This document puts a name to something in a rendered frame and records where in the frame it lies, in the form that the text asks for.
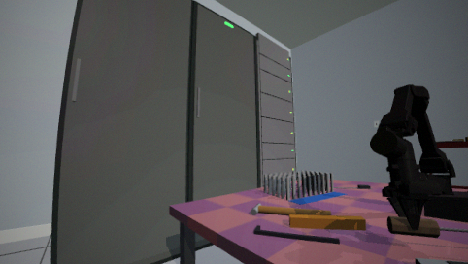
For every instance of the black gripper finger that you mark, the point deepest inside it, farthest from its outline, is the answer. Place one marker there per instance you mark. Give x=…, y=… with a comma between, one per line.
x=412, y=207
x=396, y=206

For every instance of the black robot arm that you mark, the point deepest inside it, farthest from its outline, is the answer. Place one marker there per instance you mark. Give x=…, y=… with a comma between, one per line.
x=406, y=117

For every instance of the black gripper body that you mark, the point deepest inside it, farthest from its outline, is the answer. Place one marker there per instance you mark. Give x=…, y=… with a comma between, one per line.
x=404, y=181

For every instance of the orange rectangular block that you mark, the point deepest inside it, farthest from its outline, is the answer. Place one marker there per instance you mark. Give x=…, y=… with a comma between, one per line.
x=332, y=222

